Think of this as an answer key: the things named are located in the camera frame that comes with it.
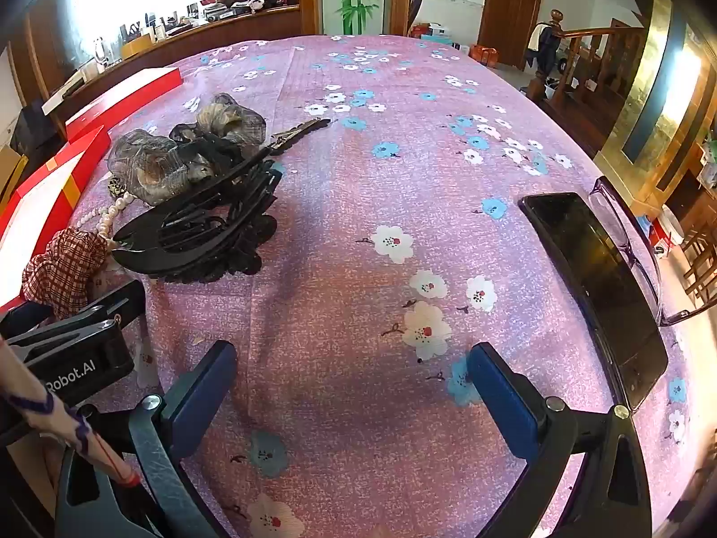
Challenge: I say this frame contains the dark gold hair clip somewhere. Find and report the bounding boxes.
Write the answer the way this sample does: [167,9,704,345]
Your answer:
[270,117,333,153]

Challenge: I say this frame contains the black smartphone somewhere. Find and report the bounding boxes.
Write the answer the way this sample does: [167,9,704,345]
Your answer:
[518,191,669,412]

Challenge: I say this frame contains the white pearl necklace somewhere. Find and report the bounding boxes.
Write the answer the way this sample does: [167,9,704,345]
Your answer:
[73,191,138,250]

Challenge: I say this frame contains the white blue red patterned strap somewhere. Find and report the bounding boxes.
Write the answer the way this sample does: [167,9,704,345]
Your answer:
[0,339,142,486]

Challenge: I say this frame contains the purple framed eyeglasses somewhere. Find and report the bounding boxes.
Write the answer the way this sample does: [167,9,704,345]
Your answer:
[588,175,701,327]

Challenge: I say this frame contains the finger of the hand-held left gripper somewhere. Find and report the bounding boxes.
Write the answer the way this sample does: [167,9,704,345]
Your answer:
[0,301,54,343]
[83,278,148,329]

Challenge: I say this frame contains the wooden stair railing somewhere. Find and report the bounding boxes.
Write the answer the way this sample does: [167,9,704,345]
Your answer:
[527,9,645,107]

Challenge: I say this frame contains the black hair claw clip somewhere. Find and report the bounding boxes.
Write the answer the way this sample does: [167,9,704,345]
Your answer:
[111,146,281,286]

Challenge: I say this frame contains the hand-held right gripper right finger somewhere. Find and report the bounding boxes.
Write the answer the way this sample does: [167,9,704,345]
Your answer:
[466,342,653,538]

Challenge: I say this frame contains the gold framed panel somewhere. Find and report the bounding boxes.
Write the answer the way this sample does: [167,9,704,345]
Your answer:
[595,0,712,208]

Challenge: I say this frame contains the brown wooden door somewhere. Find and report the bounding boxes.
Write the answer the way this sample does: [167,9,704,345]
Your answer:
[477,0,547,57]

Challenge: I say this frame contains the red gift box base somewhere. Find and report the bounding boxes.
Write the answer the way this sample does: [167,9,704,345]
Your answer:
[0,126,111,312]

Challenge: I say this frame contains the white flat box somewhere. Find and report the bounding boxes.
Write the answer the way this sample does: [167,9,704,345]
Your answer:
[42,70,93,114]

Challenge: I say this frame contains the wooden chair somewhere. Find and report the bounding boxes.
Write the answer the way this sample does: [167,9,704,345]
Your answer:
[680,224,717,315]

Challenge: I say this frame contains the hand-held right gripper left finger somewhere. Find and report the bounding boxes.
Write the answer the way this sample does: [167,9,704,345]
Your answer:
[55,339,238,538]

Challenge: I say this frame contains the black bag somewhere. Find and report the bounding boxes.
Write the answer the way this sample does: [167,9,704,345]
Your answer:
[10,100,60,161]

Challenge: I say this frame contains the red floral gift box lid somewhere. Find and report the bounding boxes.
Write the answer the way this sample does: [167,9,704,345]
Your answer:
[65,66,183,142]

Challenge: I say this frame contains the dark jacket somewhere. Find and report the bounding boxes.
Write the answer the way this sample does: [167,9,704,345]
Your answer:
[525,21,561,71]

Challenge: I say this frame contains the purple floral tablecloth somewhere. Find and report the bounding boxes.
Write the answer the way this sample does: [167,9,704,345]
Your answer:
[73,34,701,538]

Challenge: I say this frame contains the red plaid scrunchie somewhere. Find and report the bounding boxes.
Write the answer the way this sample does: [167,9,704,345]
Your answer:
[21,228,116,320]

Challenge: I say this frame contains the grey organza hair bow net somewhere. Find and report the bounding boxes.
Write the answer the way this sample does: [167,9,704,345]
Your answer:
[108,92,268,207]

